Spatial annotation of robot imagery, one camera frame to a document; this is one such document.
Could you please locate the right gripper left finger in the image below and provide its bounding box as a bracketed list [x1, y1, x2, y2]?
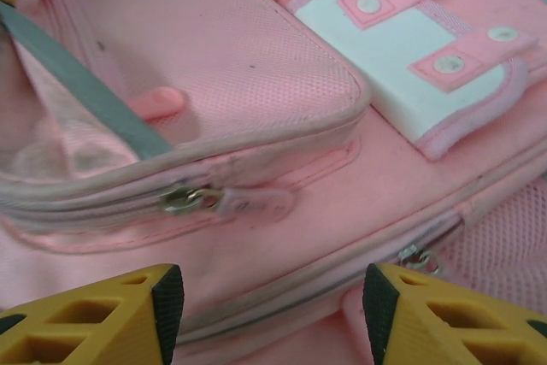
[0, 264, 185, 365]

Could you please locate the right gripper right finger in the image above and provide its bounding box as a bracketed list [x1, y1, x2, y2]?
[362, 262, 547, 365]

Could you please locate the pink backpack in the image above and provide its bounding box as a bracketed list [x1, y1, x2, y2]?
[0, 0, 547, 365]

